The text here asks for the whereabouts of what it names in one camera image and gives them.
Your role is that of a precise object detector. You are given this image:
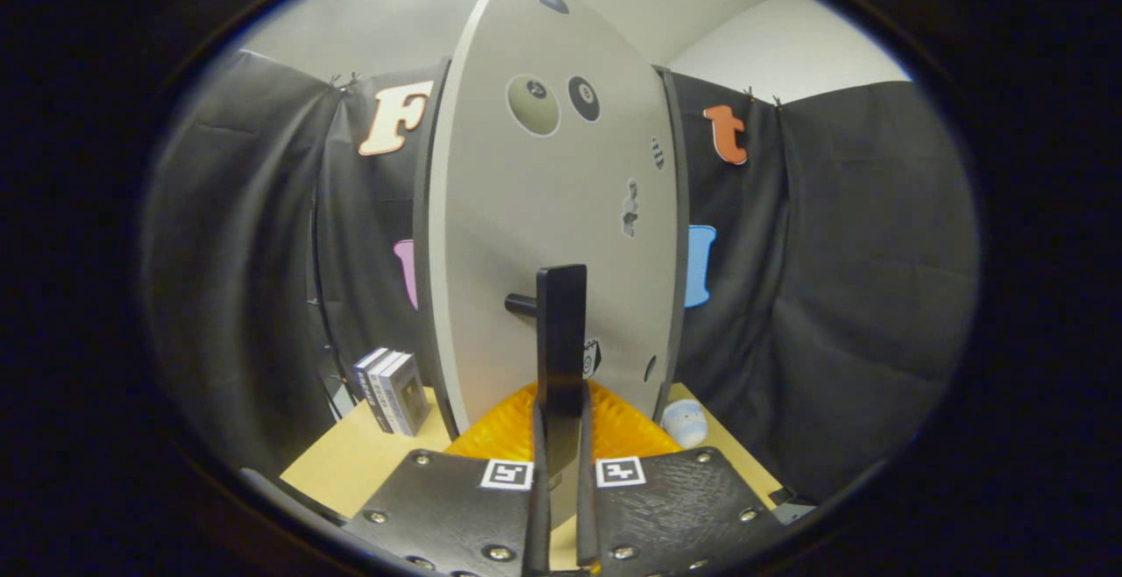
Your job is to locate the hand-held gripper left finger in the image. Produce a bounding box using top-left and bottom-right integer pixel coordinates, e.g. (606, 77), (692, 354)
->
(340, 381), (555, 577)

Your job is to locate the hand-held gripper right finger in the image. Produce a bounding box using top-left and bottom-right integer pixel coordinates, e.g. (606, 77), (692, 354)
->
(574, 380), (787, 577)

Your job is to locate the black door handle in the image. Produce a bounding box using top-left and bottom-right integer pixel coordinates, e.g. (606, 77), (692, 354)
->
(506, 264), (588, 481)

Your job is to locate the small pale plush toy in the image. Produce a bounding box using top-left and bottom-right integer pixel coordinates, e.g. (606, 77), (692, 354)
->
(662, 399), (709, 450)

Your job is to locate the dark grey cabinet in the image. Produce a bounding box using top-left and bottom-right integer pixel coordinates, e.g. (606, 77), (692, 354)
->
(412, 58), (691, 442)

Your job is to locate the black backdrop cloth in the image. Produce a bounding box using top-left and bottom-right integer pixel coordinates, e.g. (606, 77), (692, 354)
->
(145, 49), (978, 503)

